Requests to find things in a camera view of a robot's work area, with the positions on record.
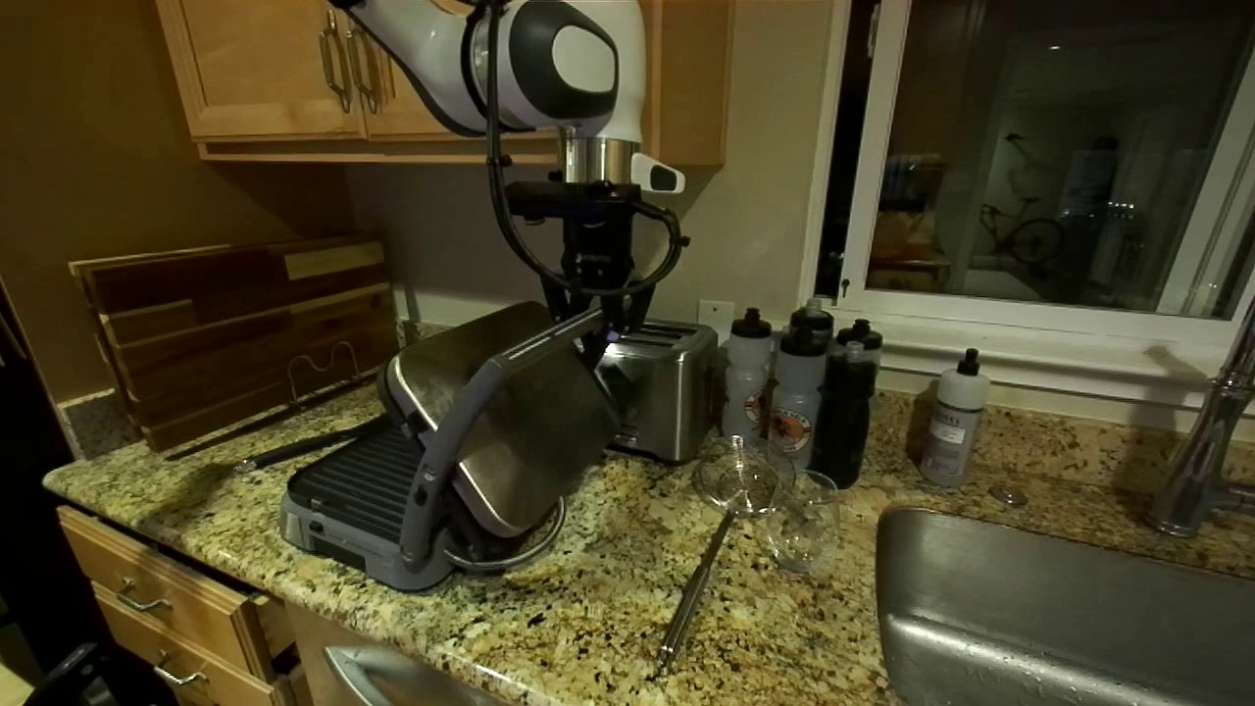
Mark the metal honing steel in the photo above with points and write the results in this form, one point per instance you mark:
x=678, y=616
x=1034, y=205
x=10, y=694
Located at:
x=690, y=592

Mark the white framed window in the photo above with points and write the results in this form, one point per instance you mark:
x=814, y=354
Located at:
x=1044, y=158

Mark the clear wine glass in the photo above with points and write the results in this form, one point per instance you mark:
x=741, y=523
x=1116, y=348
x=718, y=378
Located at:
x=804, y=532
x=732, y=474

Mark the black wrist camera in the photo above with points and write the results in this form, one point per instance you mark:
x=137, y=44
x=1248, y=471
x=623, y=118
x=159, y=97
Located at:
x=572, y=196

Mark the steel kitchen faucet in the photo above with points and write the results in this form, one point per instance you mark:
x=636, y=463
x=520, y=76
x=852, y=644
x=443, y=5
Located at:
x=1208, y=434

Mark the black sports bottle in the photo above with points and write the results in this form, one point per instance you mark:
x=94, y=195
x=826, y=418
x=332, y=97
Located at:
x=848, y=404

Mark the clear sports bottle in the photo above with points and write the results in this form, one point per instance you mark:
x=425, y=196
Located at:
x=799, y=393

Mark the small grey squeeze bottle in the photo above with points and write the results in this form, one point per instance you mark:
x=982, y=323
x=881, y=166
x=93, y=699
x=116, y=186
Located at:
x=955, y=426

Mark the wooden cutting board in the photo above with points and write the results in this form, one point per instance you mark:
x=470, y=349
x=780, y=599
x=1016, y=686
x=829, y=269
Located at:
x=247, y=333
x=259, y=393
x=222, y=269

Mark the steel kitchen sink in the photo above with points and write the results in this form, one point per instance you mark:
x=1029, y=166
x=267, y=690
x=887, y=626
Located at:
x=1044, y=612

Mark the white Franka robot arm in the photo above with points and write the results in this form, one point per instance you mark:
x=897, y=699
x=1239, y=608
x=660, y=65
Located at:
x=434, y=52

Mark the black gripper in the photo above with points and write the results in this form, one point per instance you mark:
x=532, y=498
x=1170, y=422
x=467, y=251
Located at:
x=596, y=256

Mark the wooden upper cabinet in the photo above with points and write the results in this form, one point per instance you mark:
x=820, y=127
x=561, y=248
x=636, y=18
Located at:
x=259, y=65

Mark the white wall outlet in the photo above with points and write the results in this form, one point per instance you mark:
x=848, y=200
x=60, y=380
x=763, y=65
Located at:
x=714, y=311

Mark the steel toaster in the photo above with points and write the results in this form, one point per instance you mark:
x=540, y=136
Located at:
x=668, y=393

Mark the wooden drawer cabinet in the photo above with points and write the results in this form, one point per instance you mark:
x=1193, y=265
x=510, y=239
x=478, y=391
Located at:
x=171, y=590

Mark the steel sandwich maker grill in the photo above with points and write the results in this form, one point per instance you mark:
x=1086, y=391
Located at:
x=521, y=418

